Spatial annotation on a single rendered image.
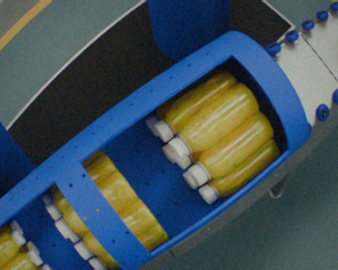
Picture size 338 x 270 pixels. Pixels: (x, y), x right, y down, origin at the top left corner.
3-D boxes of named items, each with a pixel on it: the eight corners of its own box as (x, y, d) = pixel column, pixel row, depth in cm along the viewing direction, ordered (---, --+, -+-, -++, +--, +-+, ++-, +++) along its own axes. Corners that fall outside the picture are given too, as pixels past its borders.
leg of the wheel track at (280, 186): (285, 191, 238) (311, 144, 178) (274, 201, 237) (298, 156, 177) (277, 181, 239) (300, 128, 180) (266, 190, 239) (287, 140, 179)
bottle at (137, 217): (133, 192, 130) (72, 233, 127) (142, 200, 123) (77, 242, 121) (154, 218, 131) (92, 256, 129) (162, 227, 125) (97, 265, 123)
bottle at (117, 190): (132, 191, 129) (71, 232, 127) (113, 165, 127) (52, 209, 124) (143, 203, 123) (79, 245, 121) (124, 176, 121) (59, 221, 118)
